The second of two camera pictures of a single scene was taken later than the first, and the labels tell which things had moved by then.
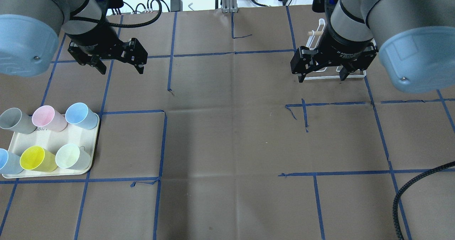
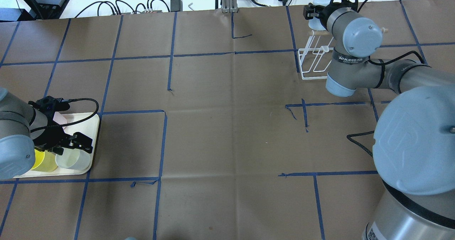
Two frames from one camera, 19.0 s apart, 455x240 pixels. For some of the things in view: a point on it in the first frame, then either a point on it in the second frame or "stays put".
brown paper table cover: (218, 139) stays put
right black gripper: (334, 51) → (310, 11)
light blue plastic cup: (79, 113) → (315, 23)
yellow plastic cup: (36, 158) stays put
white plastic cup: (69, 156) stays put
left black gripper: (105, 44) → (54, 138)
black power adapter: (176, 3) stays put
